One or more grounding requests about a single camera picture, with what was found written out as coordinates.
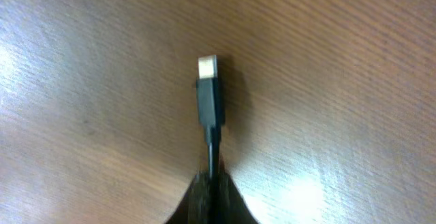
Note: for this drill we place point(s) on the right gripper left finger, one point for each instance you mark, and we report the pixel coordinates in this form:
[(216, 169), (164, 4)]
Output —
[(195, 206)]

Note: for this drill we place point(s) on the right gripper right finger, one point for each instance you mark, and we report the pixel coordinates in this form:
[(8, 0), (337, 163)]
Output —
[(231, 208)]

